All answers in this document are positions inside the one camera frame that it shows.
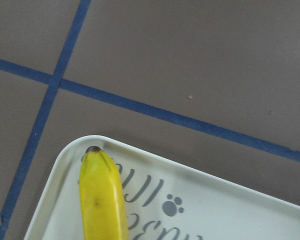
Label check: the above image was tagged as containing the white bear tray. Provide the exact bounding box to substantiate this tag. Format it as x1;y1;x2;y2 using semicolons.
25;135;300;240

